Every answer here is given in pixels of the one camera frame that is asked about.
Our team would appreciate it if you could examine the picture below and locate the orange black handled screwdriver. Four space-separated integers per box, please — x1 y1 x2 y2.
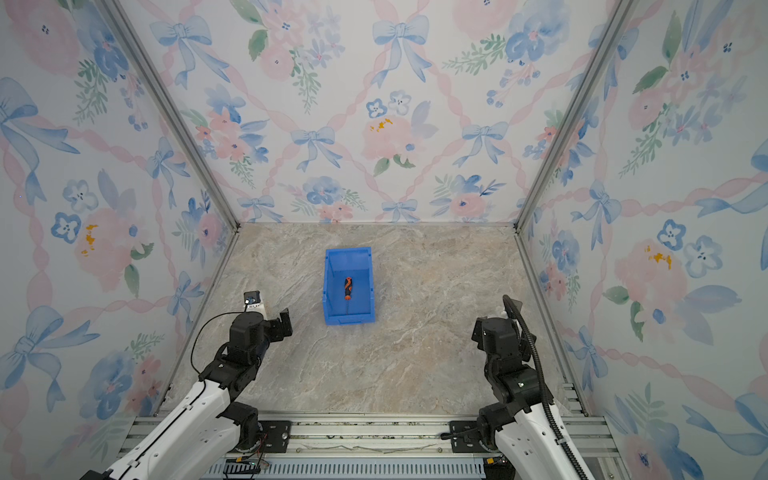
344 277 354 312

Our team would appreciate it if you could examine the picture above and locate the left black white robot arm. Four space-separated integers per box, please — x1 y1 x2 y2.
82 309 293 479

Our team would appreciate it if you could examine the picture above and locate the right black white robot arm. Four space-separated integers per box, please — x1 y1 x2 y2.
472 317 594 479

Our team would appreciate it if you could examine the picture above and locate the blue plastic storage bin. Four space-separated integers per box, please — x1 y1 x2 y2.
322 247 376 326

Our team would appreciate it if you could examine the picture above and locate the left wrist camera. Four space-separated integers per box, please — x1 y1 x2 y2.
243 290 267 319

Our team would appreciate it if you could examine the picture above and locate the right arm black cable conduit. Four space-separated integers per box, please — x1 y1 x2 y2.
502 294 592 480

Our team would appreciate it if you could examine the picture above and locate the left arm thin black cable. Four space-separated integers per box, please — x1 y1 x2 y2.
190 310 247 376

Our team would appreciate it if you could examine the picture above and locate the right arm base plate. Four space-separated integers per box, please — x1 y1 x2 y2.
447 420 495 454

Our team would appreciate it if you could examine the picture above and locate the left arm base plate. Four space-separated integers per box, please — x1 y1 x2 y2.
234 420 293 454

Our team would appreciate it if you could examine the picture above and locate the aluminium mounting rail frame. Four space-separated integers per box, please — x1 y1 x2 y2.
113 412 631 480

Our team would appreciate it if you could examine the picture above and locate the left corner aluminium post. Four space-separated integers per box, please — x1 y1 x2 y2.
96 0 240 232

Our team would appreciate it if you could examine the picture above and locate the corner aluminium post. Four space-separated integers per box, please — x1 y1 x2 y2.
96 0 240 232
514 0 636 236

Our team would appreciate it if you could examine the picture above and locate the right corner aluminium post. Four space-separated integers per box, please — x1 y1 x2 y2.
514 0 636 236

